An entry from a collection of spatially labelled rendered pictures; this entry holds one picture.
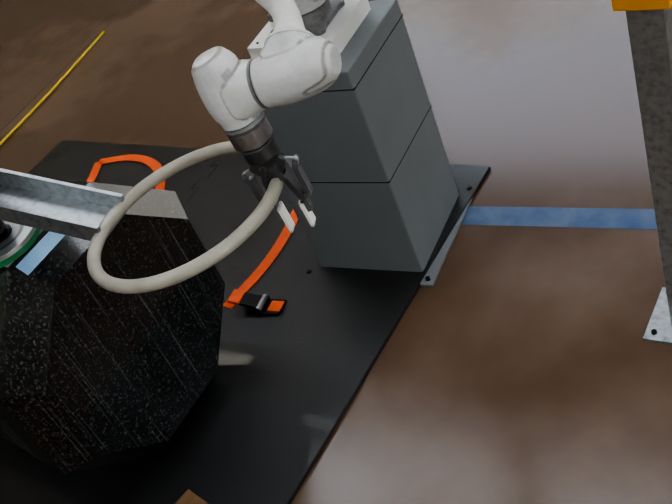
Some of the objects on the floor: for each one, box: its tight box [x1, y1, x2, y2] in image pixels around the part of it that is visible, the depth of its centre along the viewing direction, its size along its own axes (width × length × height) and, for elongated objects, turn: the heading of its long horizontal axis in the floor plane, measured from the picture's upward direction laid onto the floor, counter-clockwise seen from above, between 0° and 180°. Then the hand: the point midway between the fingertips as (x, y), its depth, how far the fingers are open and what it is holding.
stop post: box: [611, 0, 672, 345], centre depth 217 cm, size 20×20×109 cm
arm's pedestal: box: [250, 0, 472, 287], centre depth 297 cm, size 50×50×80 cm
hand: (297, 214), depth 199 cm, fingers closed on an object, 4 cm apart
